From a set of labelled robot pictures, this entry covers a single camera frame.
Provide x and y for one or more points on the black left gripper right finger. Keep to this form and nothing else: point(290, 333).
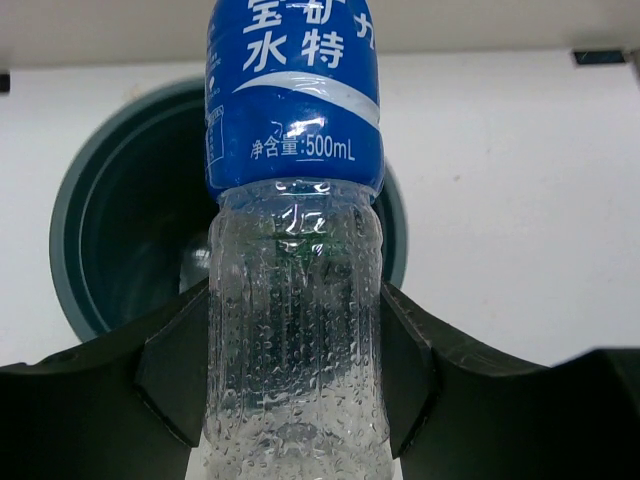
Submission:
point(460, 409)

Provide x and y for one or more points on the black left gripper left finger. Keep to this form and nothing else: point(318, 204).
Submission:
point(126, 405)

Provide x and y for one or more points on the clear bottle blue label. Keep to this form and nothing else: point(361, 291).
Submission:
point(295, 161)

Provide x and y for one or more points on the green plastic soda bottle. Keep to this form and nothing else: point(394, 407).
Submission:
point(305, 245)

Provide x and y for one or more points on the dark teal plastic bin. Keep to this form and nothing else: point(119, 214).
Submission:
point(133, 212)

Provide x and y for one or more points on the left corner table label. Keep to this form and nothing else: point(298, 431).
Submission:
point(5, 83)

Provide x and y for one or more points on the corner table label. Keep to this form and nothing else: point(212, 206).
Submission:
point(594, 57)
point(5, 83)

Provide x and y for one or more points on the right corner table label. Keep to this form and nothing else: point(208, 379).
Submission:
point(594, 57)

